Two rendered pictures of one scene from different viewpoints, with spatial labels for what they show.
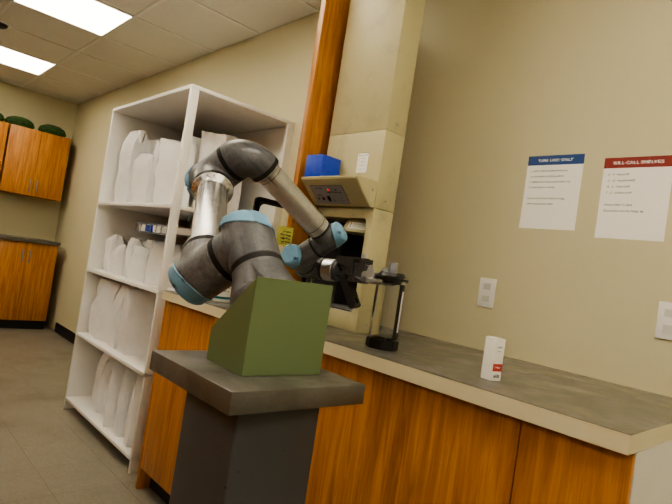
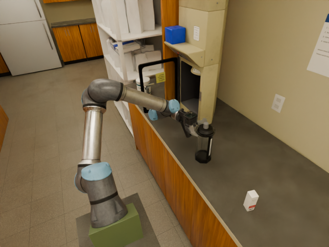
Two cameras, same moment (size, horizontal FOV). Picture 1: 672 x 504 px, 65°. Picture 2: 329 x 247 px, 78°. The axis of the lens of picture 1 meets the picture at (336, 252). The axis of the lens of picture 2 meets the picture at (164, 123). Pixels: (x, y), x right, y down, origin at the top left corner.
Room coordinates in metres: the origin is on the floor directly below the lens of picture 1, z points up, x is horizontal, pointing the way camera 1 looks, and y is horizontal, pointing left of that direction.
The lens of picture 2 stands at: (0.75, -0.26, 1.88)
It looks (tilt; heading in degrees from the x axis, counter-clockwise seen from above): 36 degrees down; 19
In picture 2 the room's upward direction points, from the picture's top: 3 degrees counter-clockwise
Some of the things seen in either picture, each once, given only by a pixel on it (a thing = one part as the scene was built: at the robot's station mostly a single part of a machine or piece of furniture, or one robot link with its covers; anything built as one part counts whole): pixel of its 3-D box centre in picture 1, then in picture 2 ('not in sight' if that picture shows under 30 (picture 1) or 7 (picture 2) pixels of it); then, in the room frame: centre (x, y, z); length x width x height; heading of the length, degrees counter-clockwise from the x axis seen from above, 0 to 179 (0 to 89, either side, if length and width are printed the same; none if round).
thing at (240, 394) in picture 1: (256, 376); (116, 235); (1.11, 0.12, 0.92); 0.32 x 0.32 x 0.04; 42
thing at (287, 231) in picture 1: (279, 253); (159, 86); (2.09, 0.22, 1.19); 0.30 x 0.01 x 0.40; 133
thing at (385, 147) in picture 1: (363, 233); (204, 67); (2.18, -0.10, 1.33); 0.32 x 0.25 x 0.77; 43
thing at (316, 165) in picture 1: (322, 168); (175, 34); (2.13, 0.10, 1.56); 0.10 x 0.10 x 0.09; 43
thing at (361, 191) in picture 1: (336, 191); (182, 53); (2.05, 0.03, 1.46); 0.32 x 0.12 x 0.10; 43
